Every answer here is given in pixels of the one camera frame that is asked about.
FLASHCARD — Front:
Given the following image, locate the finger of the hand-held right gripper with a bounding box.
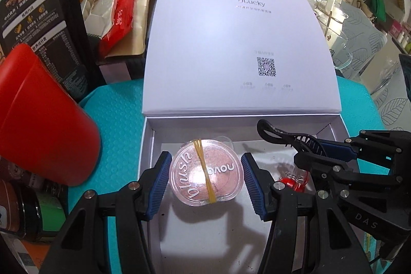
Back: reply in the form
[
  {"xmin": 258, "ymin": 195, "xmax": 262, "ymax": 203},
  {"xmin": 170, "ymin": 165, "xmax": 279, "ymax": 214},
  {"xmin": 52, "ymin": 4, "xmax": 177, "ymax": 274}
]
[
  {"xmin": 293, "ymin": 151, "xmax": 403, "ymax": 201},
  {"xmin": 320, "ymin": 129, "xmax": 406, "ymax": 172}
]

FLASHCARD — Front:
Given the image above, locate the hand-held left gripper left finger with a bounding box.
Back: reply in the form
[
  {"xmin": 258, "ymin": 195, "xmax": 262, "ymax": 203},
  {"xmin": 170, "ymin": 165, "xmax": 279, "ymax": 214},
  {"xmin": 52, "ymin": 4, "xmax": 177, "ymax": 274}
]
[{"xmin": 40, "ymin": 150, "xmax": 173, "ymax": 274}]

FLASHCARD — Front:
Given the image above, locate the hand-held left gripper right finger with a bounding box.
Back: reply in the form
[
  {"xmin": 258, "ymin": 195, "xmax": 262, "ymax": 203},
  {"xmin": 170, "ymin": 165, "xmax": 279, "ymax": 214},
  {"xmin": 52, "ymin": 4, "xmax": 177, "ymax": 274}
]
[{"xmin": 241, "ymin": 152, "xmax": 366, "ymax": 274}]

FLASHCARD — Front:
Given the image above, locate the pink blush compact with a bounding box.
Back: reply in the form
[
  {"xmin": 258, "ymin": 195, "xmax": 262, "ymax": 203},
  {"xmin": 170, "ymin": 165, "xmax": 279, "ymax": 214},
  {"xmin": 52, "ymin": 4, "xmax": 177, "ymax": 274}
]
[{"xmin": 170, "ymin": 138, "xmax": 242, "ymax": 205}]

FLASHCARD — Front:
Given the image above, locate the red bow hair clip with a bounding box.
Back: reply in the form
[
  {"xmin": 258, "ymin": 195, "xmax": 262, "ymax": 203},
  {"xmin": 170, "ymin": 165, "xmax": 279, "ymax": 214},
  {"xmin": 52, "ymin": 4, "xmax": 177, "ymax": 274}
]
[{"xmin": 277, "ymin": 169, "xmax": 310, "ymax": 195}]

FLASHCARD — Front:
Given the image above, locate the clear plastic clip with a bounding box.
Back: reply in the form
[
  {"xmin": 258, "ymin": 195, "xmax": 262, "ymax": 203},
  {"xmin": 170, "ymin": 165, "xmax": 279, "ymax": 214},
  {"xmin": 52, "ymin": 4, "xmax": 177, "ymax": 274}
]
[{"xmin": 215, "ymin": 134, "xmax": 234, "ymax": 149}]

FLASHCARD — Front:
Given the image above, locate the black hair claw clip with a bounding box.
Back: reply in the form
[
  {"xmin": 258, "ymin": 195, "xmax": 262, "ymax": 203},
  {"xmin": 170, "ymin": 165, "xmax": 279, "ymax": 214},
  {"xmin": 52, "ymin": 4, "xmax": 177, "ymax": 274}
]
[{"xmin": 257, "ymin": 120, "xmax": 323, "ymax": 154}]

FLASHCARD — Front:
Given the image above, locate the white hinged-lid gift box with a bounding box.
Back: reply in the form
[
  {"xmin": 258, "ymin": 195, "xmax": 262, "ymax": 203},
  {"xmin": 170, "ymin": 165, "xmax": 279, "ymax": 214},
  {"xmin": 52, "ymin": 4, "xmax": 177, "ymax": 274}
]
[{"xmin": 139, "ymin": 0, "xmax": 354, "ymax": 274}]

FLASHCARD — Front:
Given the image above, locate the grey leaf-pattern chair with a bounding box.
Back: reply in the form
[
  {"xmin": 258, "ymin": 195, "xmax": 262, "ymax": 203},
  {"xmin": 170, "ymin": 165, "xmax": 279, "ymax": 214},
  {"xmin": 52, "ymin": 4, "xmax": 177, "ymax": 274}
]
[
  {"xmin": 376, "ymin": 94, "xmax": 411, "ymax": 130},
  {"xmin": 334, "ymin": 1, "xmax": 387, "ymax": 82}
]

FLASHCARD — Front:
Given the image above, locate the teal bubble mailer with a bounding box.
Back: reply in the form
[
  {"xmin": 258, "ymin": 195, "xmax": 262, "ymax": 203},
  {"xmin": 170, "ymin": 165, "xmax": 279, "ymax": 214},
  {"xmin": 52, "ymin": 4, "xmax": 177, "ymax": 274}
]
[{"xmin": 66, "ymin": 75, "xmax": 382, "ymax": 230}]

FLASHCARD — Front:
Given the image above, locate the glass mug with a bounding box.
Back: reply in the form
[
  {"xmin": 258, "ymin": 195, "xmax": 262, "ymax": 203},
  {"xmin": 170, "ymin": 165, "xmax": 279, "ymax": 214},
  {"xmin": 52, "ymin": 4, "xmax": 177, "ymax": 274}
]
[{"xmin": 328, "ymin": 9, "xmax": 355, "ymax": 69}]

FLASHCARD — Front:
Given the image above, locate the dark green jar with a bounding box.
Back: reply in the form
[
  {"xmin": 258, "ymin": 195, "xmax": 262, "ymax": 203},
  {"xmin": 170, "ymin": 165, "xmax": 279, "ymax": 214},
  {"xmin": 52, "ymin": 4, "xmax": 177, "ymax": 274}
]
[{"xmin": 19, "ymin": 187, "xmax": 69, "ymax": 242}]

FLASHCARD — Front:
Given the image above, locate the row of shelf bottles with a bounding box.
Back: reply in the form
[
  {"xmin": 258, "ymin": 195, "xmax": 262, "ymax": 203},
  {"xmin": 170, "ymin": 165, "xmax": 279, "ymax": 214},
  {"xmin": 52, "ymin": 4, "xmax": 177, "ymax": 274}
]
[{"xmin": 390, "ymin": 17, "xmax": 411, "ymax": 53}]

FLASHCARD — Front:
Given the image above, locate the red canister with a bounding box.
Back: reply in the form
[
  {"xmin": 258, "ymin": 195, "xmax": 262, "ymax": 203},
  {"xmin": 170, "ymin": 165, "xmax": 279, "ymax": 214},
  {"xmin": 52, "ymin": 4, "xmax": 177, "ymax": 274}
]
[{"xmin": 0, "ymin": 43, "xmax": 102, "ymax": 187}]

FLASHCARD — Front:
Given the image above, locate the green tote bag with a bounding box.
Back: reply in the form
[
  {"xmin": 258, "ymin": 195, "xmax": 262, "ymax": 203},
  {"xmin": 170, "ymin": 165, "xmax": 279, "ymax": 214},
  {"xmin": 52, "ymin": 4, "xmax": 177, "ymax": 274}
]
[{"xmin": 371, "ymin": 0, "xmax": 386, "ymax": 21}]

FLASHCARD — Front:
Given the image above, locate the brown spice jar white label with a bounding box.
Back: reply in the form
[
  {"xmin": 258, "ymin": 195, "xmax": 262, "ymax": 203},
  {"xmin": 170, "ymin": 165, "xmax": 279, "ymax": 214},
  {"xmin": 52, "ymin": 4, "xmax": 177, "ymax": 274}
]
[{"xmin": 0, "ymin": 179, "xmax": 24, "ymax": 241}]

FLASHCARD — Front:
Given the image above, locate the red snack packet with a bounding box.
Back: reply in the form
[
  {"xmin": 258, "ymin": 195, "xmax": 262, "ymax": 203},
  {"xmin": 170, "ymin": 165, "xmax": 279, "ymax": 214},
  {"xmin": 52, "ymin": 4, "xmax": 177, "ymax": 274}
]
[{"xmin": 99, "ymin": 0, "xmax": 142, "ymax": 59}]

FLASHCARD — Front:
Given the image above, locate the white cardboard tray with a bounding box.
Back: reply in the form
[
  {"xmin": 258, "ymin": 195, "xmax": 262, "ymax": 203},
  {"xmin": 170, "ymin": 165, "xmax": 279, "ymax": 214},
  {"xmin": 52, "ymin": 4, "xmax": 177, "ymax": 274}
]
[{"xmin": 82, "ymin": 0, "xmax": 123, "ymax": 37}]

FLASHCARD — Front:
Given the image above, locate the black printed pouch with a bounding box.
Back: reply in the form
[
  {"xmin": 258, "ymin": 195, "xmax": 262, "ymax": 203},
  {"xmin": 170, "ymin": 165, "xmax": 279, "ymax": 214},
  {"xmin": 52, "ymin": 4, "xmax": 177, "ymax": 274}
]
[{"xmin": 0, "ymin": 0, "xmax": 97, "ymax": 103}]

